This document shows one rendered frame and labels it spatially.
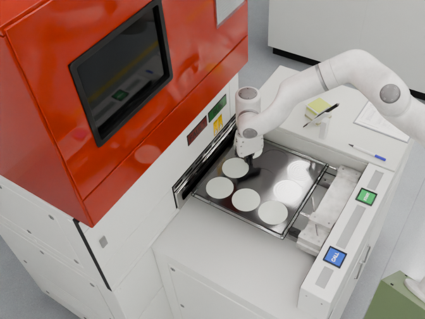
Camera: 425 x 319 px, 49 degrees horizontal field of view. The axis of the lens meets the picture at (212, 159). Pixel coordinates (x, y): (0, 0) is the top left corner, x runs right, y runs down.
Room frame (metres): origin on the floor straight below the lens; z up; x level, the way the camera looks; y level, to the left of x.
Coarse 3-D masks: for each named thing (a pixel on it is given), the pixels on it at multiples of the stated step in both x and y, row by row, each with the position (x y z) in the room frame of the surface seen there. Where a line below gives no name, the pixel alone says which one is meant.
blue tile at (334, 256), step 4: (328, 252) 0.70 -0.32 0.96; (332, 252) 0.70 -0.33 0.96; (336, 252) 0.70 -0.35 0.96; (328, 256) 0.69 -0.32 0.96; (332, 256) 0.68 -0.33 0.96; (336, 256) 0.68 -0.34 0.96; (340, 256) 0.68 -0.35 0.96; (344, 256) 0.68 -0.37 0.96; (328, 260) 0.67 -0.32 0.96; (332, 260) 0.67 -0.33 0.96; (336, 260) 0.67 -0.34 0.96; (340, 260) 0.67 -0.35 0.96; (336, 264) 0.66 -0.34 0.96
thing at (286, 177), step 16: (224, 160) 1.17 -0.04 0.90; (256, 160) 1.15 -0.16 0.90; (272, 160) 1.14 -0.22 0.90; (288, 160) 1.14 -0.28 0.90; (304, 160) 1.13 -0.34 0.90; (224, 176) 1.09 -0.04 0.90; (256, 176) 1.08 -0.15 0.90; (272, 176) 1.07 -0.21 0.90; (288, 176) 1.06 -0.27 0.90; (304, 176) 1.05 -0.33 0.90; (272, 192) 0.99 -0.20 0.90; (288, 192) 0.99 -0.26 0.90; (304, 192) 0.98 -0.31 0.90; (256, 208) 0.93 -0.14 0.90; (288, 208) 0.92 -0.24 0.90
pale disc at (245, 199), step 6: (240, 192) 1.01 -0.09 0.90; (246, 192) 1.00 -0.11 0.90; (252, 192) 1.00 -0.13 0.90; (234, 198) 0.98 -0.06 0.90; (240, 198) 0.98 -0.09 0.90; (246, 198) 0.98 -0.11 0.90; (252, 198) 0.98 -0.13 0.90; (258, 198) 0.97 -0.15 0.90; (234, 204) 0.96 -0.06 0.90; (240, 204) 0.95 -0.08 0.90; (246, 204) 0.95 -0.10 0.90; (252, 204) 0.95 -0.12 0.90; (258, 204) 0.95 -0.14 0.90; (246, 210) 0.93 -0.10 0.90
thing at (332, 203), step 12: (336, 180) 1.03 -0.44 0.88; (348, 180) 1.03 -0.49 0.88; (336, 192) 0.98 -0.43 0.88; (348, 192) 0.98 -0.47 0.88; (324, 204) 0.93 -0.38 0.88; (336, 204) 0.93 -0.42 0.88; (324, 216) 0.88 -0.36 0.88; (336, 216) 0.88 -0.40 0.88; (312, 228) 0.84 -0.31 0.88; (312, 252) 0.76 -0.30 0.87
